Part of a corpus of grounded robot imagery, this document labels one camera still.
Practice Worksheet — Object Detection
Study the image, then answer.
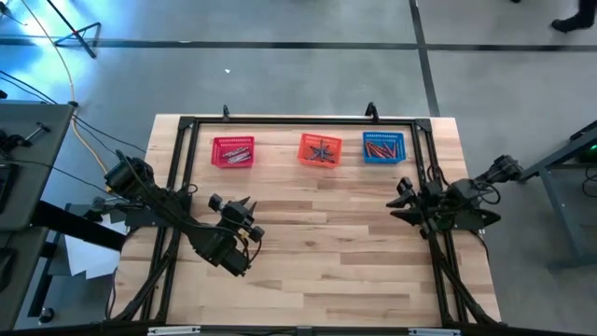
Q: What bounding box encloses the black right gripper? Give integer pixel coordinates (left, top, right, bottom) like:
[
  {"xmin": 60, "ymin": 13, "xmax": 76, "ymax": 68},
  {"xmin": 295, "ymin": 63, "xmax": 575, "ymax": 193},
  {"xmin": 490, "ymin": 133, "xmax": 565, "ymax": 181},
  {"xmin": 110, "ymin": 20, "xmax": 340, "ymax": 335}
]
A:
[{"xmin": 385, "ymin": 176, "xmax": 445, "ymax": 240}]

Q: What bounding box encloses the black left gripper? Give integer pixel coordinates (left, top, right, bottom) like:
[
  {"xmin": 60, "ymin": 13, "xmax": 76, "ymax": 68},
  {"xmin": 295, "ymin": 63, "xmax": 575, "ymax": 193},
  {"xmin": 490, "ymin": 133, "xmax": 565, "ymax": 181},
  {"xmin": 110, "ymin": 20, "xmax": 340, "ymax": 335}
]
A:
[{"xmin": 207, "ymin": 192, "xmax": 267, "ymax": 244}]

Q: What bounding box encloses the red plastic basket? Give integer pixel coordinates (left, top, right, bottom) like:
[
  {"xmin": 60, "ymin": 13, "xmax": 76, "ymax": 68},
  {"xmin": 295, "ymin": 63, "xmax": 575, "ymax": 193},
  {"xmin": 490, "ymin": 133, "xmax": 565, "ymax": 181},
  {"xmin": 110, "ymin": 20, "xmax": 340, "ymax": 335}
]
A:
[{"xmin": 210, "ymin": 135, "xmax": 257, "ymax": 169}]

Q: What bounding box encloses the blue plastic basket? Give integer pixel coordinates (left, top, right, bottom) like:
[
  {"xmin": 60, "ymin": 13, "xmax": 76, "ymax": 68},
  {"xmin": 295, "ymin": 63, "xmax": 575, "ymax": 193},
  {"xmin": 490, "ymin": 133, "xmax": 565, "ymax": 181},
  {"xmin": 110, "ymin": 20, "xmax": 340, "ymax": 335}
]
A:
[{"xmin": 362, "ymin": 131, "xmax": 407, "ymax": 165}]

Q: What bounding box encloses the orange plastic basket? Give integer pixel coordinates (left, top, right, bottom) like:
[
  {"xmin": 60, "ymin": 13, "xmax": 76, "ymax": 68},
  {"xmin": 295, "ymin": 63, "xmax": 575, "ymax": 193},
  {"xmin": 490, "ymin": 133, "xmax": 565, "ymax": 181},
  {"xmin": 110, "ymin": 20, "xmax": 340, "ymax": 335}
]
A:
[{"xmin": 297, "ymin": 132, "xmax": 343, "ymax": 170}]

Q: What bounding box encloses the gray metal table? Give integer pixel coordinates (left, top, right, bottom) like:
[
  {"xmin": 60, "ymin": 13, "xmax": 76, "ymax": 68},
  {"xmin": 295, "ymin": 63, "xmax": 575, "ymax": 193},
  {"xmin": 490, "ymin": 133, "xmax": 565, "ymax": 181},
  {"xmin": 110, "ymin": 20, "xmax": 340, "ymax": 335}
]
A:
[{"xmin": 517, "ymin": 119, "xmax": 597, "ymax": 274}]

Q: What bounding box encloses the white paper sheet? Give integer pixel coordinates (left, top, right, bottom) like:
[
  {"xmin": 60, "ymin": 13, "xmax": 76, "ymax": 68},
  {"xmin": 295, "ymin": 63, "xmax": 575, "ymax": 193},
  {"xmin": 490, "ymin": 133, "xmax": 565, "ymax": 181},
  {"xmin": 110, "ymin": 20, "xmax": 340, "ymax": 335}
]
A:
[{"xmin": 63, "ymin": 218, "xmax": 128, "ymax": 281}]

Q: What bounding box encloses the black desk beam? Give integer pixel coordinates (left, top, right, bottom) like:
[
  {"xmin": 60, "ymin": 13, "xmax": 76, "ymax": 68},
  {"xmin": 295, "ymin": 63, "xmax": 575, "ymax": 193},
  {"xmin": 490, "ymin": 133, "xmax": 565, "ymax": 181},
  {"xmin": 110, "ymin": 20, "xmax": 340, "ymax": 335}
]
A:
[{"xmin": 31, "ymin": 199, "xmax": 128, "ymax": 253}]

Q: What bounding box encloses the gray desk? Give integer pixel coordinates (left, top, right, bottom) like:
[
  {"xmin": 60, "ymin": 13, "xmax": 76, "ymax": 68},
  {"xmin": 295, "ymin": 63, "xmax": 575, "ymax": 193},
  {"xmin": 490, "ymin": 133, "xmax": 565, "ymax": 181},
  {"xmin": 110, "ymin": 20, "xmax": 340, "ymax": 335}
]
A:
[{"xmin": 0, "ymin": 102, "xmax": 76, "ymax": 328}]

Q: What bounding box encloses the black desk device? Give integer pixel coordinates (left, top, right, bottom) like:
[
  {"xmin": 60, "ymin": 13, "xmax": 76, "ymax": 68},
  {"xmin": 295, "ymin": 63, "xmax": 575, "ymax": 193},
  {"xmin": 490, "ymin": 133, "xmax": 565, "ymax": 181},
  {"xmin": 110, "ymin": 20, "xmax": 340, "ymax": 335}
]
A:
[{"xmin": 0, "ymin": 162, "xmax": 21, "ymax": 215}]

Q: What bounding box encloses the person's black shoe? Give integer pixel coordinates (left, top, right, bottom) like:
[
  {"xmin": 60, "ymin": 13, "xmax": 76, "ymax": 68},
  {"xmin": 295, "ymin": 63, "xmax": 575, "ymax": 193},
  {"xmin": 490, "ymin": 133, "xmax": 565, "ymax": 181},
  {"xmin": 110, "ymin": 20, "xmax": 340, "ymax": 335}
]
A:
[{"xmin": 550, "ymin": 0, "xmax": 597, "ymax": 34}]

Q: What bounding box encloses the black tripod stand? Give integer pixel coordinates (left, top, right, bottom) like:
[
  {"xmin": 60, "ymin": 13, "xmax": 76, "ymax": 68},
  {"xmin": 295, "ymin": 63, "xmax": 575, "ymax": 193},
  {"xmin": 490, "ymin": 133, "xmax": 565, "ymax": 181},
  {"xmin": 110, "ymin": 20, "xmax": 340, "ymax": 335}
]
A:
[{"xmin": 46, "ymin": 0, "xmax": 103, "ymax": 60}]

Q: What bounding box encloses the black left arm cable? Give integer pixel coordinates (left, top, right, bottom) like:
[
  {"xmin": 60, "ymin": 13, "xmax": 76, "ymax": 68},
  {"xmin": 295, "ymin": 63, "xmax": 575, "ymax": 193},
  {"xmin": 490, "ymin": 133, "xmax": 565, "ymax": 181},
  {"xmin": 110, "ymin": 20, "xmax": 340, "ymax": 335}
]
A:
[{"xmin": 235, "ymin": 227, "xmax": 264, "ymax": 273}]

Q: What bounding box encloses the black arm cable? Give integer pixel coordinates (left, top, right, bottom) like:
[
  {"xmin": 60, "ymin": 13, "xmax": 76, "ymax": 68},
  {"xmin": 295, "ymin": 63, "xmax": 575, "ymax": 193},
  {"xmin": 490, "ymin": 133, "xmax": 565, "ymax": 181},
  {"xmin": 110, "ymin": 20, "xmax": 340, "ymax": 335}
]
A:
[
  {"xmin": 475, "ymin": 179, "xmax": 503, "ymax": 206},
  {"xmin": 235, "ymin": 227, "xmax": 264, "ymax": 273}
]

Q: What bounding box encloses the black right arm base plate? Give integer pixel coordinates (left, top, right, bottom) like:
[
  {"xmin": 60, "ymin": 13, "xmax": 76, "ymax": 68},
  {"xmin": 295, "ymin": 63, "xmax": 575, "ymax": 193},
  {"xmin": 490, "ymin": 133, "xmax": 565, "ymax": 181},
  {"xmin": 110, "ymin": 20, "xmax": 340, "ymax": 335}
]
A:
[{"xmin": 417, "ymin": 193, "xmax": 503, "ymax": 233}]

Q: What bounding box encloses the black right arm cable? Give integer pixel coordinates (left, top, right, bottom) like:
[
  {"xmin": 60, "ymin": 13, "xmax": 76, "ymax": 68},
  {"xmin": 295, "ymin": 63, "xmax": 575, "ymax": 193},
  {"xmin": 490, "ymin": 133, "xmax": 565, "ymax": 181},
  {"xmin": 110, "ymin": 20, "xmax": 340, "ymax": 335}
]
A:
[{"xmin": 475, "ymin": 179, "xmax": 503, "ymax": 206}]

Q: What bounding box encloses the black aluminium table frame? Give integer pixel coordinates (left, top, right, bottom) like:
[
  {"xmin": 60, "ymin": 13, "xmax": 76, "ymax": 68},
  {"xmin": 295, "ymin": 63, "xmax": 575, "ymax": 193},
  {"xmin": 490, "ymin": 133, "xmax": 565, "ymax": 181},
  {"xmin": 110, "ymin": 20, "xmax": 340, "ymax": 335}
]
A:
[{"xmin": 109, "ymin": 114, "xmax": 503, "ymax": 328}]

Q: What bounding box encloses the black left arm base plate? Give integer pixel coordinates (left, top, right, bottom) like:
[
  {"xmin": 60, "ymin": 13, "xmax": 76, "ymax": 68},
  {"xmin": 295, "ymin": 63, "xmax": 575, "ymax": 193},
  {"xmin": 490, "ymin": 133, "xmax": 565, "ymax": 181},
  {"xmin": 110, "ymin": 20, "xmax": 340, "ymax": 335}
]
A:
[{"xmin": 124, "ymin": 204, "xmax": 192, "ymax": 230}]

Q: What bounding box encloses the silver metal bracket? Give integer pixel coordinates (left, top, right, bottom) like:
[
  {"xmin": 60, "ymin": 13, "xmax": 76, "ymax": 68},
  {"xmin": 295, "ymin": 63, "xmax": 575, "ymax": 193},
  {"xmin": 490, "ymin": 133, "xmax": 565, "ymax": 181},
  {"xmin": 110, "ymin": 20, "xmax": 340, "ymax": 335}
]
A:
[
  {"xmin": 146, "ymin": 326, "xmax": 202, "ymax": 336},
  {"xmin": 408, "ymin": 328, "xmax": 462, "ymax": 336}
]

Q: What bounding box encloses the black floor cable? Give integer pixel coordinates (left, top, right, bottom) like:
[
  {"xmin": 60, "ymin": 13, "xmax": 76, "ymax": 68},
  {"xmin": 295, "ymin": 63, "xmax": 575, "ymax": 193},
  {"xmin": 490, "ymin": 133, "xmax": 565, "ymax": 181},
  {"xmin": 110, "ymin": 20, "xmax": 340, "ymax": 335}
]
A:
[
  {"xmin": 72, "ymin": 114, "xmax": 148, "ymax": 155},
  {"xmin": 0, "ymin": 69, "xmax": 60, "ymax": 105}
]

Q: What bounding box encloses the yellow cable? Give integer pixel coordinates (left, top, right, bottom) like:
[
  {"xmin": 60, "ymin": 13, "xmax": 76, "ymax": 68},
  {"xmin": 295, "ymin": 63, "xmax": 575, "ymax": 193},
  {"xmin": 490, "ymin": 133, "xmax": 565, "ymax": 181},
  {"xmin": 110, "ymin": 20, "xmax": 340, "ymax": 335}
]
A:
[{"xmin": 20, "ymin": 0, "xmax": 113, "ymax": 193}]

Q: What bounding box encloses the black handle tool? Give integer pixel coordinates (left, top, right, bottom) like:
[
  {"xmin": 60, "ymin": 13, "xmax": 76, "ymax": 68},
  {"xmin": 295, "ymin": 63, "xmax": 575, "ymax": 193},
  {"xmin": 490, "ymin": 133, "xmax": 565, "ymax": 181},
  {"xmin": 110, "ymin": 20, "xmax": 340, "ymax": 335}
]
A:
[{"xmin": 21, "ymin": 121, "xmax": 52, "ymax": 142}]

